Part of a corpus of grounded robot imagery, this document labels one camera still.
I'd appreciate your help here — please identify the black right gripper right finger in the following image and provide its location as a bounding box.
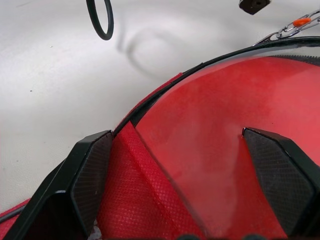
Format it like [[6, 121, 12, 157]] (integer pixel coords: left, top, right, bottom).
[[241, 127, 320, 240]]

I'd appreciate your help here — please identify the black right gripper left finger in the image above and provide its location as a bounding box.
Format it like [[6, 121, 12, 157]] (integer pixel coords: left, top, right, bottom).
[[4, 129, 114, 240]]

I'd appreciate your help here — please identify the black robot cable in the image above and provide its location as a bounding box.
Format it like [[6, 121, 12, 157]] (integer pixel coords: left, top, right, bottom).
[[85, 0, 117, 41]]

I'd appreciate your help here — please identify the red table tennis paddle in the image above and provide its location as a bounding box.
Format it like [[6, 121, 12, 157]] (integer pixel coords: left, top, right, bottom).
[[134, 56, 320, 240]]

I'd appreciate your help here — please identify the black and clear paddle case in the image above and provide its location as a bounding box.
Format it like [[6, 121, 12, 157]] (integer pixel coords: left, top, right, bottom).
[[0, 9, 320, 240]]

